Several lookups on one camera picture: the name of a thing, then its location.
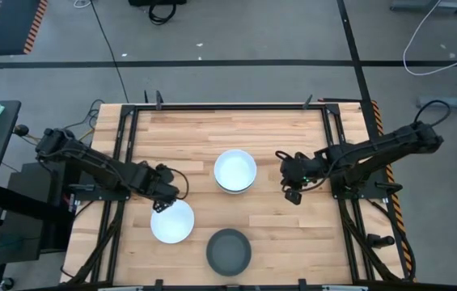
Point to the black mat with hazard stripes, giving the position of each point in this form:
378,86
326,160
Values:
9,26

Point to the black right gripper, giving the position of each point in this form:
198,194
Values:
307,174

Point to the dark grey bowl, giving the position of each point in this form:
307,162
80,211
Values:
228,251

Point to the white bowl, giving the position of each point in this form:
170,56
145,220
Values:
173,226
235,170
234,192

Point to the thin black rod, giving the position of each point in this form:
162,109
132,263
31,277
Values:
339,99

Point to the black box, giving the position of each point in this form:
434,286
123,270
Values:
157,2

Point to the black aluminium table frame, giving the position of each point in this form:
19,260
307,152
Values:
228,107

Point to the orange black hazard tape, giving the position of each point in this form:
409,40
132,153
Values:
396,210

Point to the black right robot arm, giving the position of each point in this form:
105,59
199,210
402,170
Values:
373,153

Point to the black caster wheel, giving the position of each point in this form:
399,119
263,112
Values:
7,283

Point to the grey desk foot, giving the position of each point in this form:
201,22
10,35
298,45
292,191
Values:
454,101
430,7

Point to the black equipment cabinet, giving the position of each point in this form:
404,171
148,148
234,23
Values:
34,226

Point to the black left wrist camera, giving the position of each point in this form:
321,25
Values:
166,173

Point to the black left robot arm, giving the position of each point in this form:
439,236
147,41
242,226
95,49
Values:
90,161

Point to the black round knob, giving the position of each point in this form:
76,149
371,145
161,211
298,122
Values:
21,130

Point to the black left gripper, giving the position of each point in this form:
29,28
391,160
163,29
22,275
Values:
162,194

